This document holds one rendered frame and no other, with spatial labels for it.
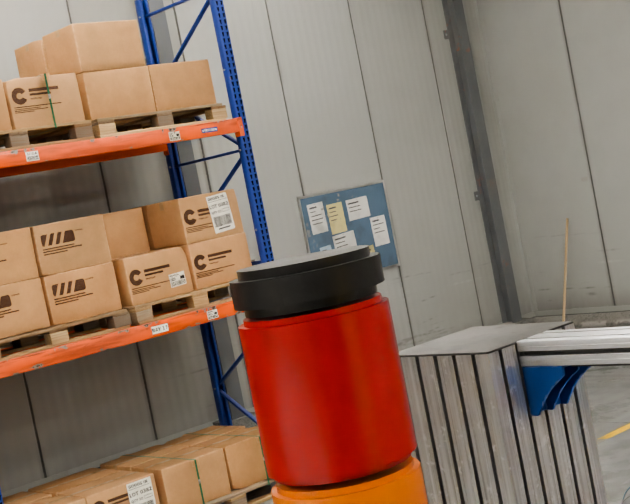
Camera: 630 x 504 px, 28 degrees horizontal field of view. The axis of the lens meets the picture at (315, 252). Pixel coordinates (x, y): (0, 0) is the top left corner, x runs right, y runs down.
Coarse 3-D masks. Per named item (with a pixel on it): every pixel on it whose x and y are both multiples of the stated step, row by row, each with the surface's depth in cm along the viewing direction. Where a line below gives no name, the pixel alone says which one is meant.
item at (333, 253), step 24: (264, 264) 42; (288, 264) 39; (312, 264) 39; (336, 264) 39; (360, 264) 39; (240, 288) 39; (264, 288) 39; (288, 288) 38; (312, 288) 38; (336, 288) 38; (360, 288) 39; (264, 312) 39; (288, 312) 39
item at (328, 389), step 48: (240, 336) 40; (288, 336) 38; (336, 336) 38; (384, 336) 40; (288, 384) 39; (336, 384) 38; (384, 384) 39; (288, 432) 39; (336, 432) 39; (384, 432) 39; (288, 480) 39; (336, 480) 39
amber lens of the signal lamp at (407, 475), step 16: (400, 464) 40; (416, 464) 41; (352, 480) 40; (368, 480) 39; (384, 480) 39; (400, 480) 39; (416, 480) 40; (272, 496) 41; (288, 496) 40; (304, 496) 39; (320, 496) 39; (336, 496) 39; (352, 496) 39; (368, 496) 39; (384, 496) 39; (400, 496) 39; (416, 496) 40
